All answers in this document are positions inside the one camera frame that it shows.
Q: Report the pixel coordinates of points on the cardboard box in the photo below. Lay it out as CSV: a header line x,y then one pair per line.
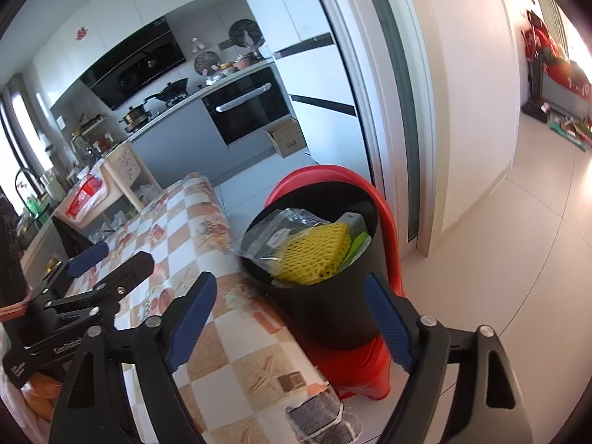
x,y
289,141

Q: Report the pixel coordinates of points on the clear plastic bag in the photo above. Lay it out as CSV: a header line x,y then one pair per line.
x,y
266,238

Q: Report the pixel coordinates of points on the red plastic basket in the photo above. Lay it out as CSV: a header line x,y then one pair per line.
x,y
85,189

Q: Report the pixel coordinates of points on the small white box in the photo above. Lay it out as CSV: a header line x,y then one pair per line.
x,y
354,222

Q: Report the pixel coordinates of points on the red sofa cover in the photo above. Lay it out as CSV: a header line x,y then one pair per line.
x,y
559,69

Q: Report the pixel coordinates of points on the red plastic stool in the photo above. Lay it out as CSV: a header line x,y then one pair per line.
x,y
370,370

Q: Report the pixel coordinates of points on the black built-in oven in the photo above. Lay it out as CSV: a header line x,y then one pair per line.
x,y
249,111

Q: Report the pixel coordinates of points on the black wok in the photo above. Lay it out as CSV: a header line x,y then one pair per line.
x,y
173,89

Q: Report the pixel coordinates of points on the large round black trivet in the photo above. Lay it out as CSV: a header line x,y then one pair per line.
x,y
244,31

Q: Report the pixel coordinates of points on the checkered printed tablecloth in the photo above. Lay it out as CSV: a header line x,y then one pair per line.
x,y
231,347

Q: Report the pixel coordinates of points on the small round black trivet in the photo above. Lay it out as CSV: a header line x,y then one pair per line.
x,y
206,61

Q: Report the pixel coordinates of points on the yellow foam net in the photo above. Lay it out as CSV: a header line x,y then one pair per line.
x,y
314,252

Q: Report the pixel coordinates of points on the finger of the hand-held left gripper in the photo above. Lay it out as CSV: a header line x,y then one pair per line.
x,y
132,270
88,256

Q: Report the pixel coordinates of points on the white refrigerator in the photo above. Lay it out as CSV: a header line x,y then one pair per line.
x,y
319,83

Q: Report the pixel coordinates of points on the black plastic bag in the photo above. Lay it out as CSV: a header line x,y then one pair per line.
x,y
69,238

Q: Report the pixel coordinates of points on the black round bin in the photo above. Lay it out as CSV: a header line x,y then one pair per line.
x,y
333,305

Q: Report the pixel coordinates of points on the person's grey knit shoe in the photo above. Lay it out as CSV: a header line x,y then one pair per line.
x,y
323,418

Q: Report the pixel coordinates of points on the light green plastic bag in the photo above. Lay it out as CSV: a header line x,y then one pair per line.
x,y
360,246

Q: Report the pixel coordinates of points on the black kitchen faucet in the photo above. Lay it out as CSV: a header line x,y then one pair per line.
x,y
21,173

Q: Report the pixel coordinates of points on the black upright vacuum cleaner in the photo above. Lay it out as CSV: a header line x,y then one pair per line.
x,y
536,83

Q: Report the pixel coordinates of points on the beige plastic cart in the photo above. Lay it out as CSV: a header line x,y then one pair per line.
x,y
125,164

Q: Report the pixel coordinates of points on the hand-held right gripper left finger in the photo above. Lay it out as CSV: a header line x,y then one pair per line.
x,y
192,319

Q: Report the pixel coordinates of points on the steel stockpot with lid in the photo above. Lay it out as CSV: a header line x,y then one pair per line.
x,y
136,113

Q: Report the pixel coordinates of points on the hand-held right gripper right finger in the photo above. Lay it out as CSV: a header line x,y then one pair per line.
x,y
388,323

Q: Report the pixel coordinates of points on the red paper wall decal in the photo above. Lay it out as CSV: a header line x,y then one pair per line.
x,y
82,33

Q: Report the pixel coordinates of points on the white wall cabinets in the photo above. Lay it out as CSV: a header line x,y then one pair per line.
x,y
115,9

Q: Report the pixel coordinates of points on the black range hood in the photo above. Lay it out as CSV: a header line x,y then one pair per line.
x,y
134,64

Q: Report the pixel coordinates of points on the green dish soap bottle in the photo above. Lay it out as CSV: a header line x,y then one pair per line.
x,y
32,203

